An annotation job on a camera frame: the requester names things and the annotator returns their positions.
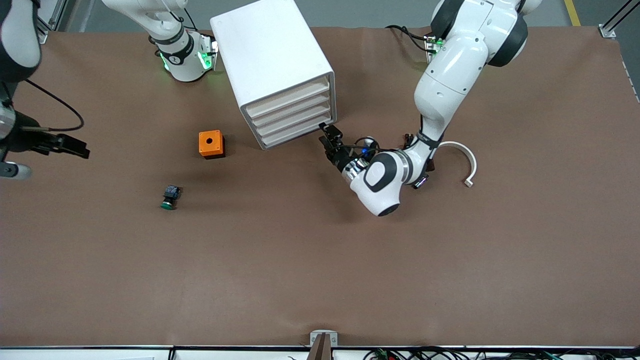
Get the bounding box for green push button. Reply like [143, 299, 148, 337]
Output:
[160, 185, 182, 211]

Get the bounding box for brown table cover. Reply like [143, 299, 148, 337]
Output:
[0, 25, 640, 348]

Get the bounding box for white curved plastic arc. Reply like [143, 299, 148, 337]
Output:
[437, 141, 477, 188]

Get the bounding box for orange box with hole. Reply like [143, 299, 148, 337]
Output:
[198, 130, 226, 160]

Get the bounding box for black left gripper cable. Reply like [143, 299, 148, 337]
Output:
[350, 137, 403, 154]

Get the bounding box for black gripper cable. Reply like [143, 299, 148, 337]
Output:
[350, 137, 403, 154]
[24, 79, 85, 132]

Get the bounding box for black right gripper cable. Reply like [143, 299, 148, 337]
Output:
[24, 79, 85, 132]

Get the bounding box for black base cable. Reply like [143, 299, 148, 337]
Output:
[385, 24, 432, 53]

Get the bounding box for grey metal bracket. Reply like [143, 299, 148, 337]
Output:
[309, 330, 339, 360]

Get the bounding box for brown post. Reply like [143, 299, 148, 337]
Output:
[306, 333, 333, 360]

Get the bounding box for black cable bundle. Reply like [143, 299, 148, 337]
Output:
[362, 346, 640, 360]

